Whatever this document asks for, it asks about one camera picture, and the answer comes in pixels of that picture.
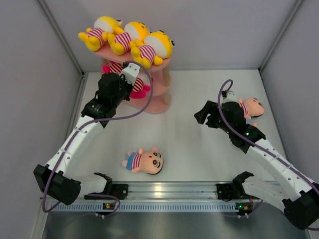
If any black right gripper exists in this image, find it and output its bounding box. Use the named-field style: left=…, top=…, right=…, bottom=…
left=195, top=101, right=233, bottom=134

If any white pink bear plush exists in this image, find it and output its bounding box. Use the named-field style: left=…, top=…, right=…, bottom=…
left=130, top=72, right=154, bottom=99
left=100, top=59, right=123, bottom=74

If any yellow frog plush toy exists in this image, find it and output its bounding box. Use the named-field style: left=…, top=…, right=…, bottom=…
left=107, top=21, right=150, bottom=55

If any boy doll black hair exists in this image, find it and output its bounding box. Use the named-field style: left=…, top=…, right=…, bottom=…
left=122, top=147, right=164, bottom=175

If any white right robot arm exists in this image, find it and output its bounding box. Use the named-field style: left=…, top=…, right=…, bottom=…
left=194, top=101, right=319, bottom=230

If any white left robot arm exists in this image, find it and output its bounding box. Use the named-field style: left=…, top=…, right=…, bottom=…
left=33, top=72, right=136, bottom=205

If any pink three-tier toy shelf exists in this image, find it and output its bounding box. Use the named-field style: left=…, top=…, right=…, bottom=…
left=94, top=44, right=171, bottom=114

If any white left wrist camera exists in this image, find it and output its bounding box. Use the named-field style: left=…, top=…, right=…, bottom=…
left=120, top=62, right=140, bottom=86

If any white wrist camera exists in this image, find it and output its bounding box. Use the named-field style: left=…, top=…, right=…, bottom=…
left=120, top=62, right=140, bottom=86
left=222, top=90, right=238, bottom=103

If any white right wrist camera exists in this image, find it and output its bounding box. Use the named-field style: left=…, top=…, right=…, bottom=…
left=222, top=90, right=238, bottom=103

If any aluminium corner post left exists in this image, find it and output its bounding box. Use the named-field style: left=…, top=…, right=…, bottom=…
left=35, top=0, right=84, bottom=76

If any aluminium corner post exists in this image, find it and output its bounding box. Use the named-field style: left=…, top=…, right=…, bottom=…
left=35, top=0, right=84, bottom=76
left=258, top=0, right=306, bottom=73

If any aluminium corner post right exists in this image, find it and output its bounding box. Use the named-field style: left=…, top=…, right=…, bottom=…
left=258, top=0, right=306, bottom=73

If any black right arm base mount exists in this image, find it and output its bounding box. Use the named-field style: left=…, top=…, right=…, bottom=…
left=216, top=171, right=254, bottom=202

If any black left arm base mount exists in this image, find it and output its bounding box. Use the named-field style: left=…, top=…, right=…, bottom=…
left=84, top=172, right=129, bottom=200

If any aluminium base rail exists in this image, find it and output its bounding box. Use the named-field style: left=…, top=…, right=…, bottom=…
left=39, top=181, right=280, bottom=201

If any grey slotted cable duct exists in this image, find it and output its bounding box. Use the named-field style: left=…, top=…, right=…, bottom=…
left=54, top=201, right=251, bottom=213

